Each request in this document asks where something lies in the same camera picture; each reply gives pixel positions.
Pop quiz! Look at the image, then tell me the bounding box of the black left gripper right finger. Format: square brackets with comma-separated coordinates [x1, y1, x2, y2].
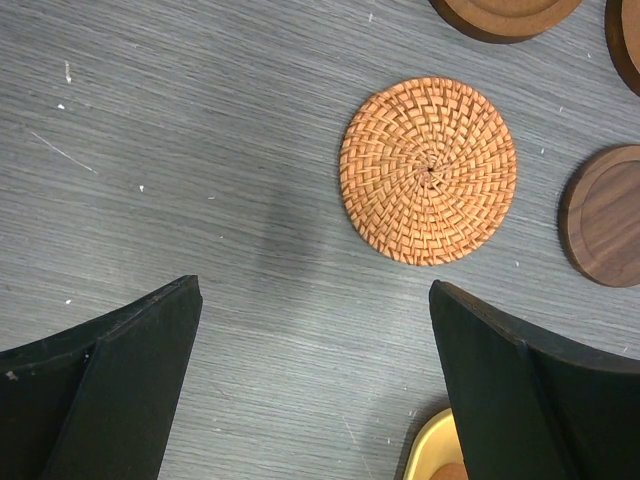
[429, 280, 639, 479]

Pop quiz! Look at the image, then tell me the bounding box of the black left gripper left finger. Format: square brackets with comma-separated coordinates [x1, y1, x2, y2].
[1, 275, 203, 479]

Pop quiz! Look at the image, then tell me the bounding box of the dark walnut coaster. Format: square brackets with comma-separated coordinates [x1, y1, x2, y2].
[558, 144, 639, 288]

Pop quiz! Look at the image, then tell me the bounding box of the light woven coaster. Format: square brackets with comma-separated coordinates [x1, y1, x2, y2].
[339, 77, 517, 266]

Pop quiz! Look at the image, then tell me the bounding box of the dark brown ringed coaster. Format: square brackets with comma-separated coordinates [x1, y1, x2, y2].
[605, 0, 640, 95]

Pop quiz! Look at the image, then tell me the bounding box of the yellow plastic tray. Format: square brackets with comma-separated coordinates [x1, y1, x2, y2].
[403, 408, 469, 480]

